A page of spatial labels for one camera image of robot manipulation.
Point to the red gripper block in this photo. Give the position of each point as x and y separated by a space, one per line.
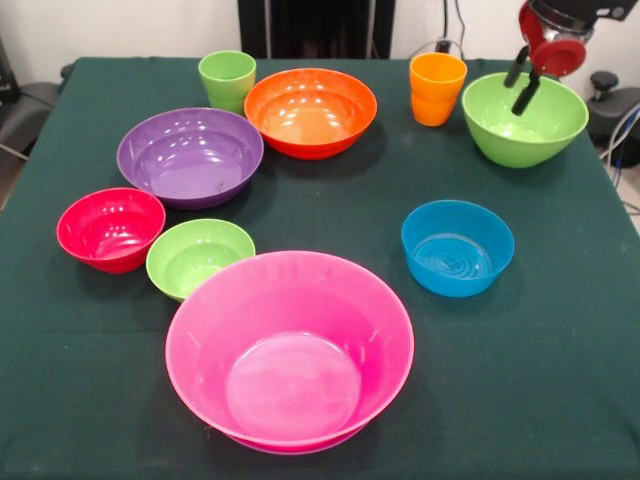
560 57

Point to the large green plastic bowl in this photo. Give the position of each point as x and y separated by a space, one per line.
525 145

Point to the blue plastic bowl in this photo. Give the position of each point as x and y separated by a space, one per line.
457 260

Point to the orange plastic bowl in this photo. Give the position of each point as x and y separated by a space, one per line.
310 115

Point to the green plastic cup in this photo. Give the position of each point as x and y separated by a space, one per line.
227 85

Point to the pink plastic bowl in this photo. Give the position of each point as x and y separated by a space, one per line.
290 350

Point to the small green plastic bowl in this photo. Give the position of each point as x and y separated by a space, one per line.
190 255

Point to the red plastic bowl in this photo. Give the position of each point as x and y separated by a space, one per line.
107 235

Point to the orange plastic cup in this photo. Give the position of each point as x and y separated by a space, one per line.
435 95

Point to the black cabinet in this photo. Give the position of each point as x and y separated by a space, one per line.
310 25

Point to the purple plastic bowl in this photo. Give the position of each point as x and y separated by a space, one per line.
190 165

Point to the black chair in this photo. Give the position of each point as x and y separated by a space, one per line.
30 110

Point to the dark green tablecloth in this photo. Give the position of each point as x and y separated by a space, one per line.
100 375

